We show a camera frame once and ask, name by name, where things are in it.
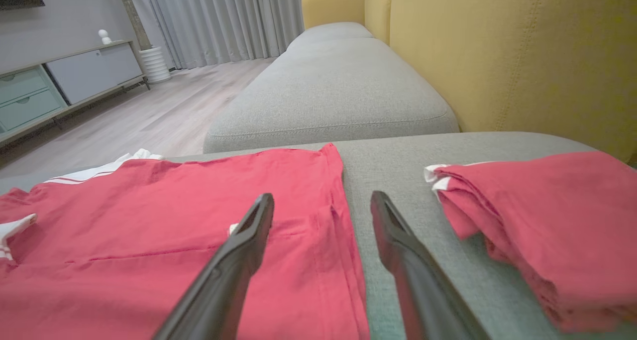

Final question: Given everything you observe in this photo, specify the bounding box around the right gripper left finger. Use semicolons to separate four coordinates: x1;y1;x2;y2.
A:
153;193;275;340

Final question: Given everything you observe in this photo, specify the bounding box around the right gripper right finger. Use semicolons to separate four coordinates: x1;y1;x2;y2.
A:
371;191;491;340

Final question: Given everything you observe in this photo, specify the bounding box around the red and white jersey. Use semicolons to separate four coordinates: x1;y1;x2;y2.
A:
0;142;371;340

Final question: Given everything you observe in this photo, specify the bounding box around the plain red garment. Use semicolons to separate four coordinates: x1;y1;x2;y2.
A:
424;151;637;333

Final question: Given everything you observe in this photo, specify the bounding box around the large grey sofa seat cushion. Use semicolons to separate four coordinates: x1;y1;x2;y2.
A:
0;132;637;340

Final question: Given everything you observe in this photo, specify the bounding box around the medium grey sofa seat cushion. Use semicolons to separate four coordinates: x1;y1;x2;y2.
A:
203;37;459;154

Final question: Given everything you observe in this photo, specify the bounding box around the white ribbed plant pot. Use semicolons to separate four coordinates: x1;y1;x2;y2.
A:
139;46;172;84

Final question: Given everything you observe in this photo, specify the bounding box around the grey and mint TV cabinet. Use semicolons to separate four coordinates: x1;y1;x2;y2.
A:
0;40;151;147

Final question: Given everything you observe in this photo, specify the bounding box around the yellow sofa backrest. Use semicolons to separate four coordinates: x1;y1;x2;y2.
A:
364;0;637;164

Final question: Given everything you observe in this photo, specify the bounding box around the grey pleated curtain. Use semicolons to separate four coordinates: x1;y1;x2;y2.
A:
124;0;344;71

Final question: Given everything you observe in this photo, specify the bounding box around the yellow sofa armrest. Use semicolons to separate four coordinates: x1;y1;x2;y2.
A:
301;0;371;30

